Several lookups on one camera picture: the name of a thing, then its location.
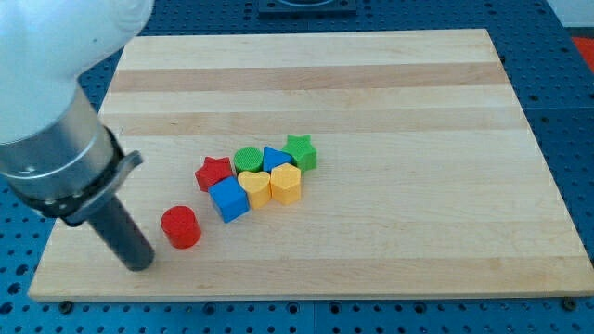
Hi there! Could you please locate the blue cube block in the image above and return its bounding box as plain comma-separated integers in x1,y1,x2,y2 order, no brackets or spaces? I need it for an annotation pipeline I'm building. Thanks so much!
209,176,250,223

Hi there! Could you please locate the red star block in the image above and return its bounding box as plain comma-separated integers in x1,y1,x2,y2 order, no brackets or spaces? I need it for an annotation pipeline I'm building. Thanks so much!
194,156,234,192

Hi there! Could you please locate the green star block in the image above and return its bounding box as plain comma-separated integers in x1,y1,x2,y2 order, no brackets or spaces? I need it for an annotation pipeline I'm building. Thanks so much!
281,135,317,172

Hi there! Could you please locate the wooden board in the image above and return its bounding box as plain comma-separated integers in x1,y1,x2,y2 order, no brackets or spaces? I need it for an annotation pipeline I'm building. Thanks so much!
29,29,593,302

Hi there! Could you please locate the green cylinder block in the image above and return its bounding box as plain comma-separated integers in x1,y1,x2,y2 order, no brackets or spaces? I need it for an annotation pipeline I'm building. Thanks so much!
233,147,264,174

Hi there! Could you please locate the red cylinder block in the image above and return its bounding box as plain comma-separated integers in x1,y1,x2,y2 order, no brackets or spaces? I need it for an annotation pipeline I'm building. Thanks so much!
161,206,202,250

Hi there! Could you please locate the yellow heart block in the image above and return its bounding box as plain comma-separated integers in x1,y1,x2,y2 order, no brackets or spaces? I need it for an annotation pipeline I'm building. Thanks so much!
238,171,272,210

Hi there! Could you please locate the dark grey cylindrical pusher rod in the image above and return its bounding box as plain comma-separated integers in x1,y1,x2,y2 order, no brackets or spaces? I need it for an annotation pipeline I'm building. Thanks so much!
87,197,155,272

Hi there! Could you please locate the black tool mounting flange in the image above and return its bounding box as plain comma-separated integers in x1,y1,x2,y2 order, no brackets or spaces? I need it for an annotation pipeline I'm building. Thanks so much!
9,127,144,226

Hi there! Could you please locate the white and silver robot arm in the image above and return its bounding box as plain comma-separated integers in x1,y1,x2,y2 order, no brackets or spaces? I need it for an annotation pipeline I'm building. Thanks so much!
1,0,154,271

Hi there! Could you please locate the yellow hexagon block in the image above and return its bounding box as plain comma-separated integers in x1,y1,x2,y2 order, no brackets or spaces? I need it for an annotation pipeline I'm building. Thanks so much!
270,163,302,205

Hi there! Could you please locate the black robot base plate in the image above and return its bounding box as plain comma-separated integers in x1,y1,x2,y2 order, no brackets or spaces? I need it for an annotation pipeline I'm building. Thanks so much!
256,0,357,16

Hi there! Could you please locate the blue triangle block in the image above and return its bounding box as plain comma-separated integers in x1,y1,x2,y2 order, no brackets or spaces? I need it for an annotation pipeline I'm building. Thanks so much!
263,147,292,173

